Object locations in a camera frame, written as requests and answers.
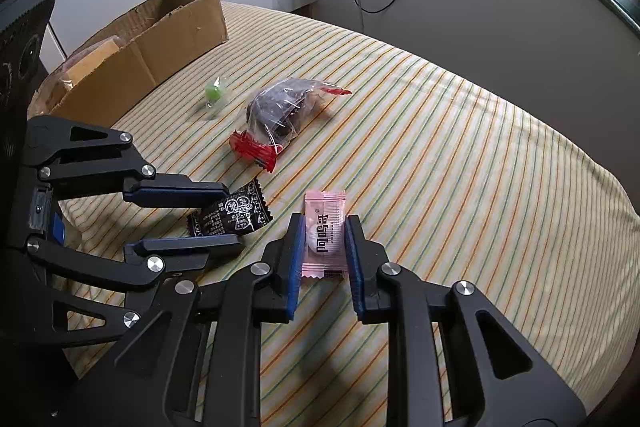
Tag dark snack packet red ends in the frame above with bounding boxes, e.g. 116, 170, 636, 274
230, 78, 353, 172

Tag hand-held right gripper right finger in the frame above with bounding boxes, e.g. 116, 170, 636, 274
344, 214, 587, 427

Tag pink candy packet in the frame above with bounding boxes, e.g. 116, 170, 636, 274
301, 189, 348, 281

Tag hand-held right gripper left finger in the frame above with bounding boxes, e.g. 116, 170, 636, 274
65, 213, 306, 427

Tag green candy clear wrapper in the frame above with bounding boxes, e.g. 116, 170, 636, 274
204, 77, 232, 114

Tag brown cardboard box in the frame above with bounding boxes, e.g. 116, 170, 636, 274
27, 0, 230, 118

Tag bread slice packet pink print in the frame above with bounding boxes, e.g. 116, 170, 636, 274
42, 36, 123, 108

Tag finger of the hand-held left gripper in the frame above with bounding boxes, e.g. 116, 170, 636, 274
24, 116, 234, 210
26, 234, 246, 349

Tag black candy packet white print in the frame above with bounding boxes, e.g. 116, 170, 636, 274
186, 177, 273, 239

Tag striped bed sheet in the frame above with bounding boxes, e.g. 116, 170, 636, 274
30, 1, 640, 413

